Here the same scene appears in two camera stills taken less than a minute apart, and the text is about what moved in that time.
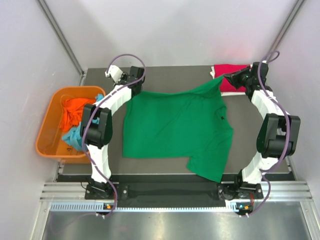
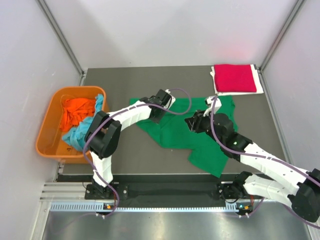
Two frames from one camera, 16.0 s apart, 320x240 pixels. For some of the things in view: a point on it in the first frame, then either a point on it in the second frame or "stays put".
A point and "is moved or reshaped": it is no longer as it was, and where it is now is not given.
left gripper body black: x=123 y=77 -> x=155 y=119
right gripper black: x=233 y=77 -> x=194 y=123
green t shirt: x=193 y=124 is moved or reshaped
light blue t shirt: x=73 y=137 stays put
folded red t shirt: x=220 y=70 stays put
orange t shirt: x=73 y=109 stays put
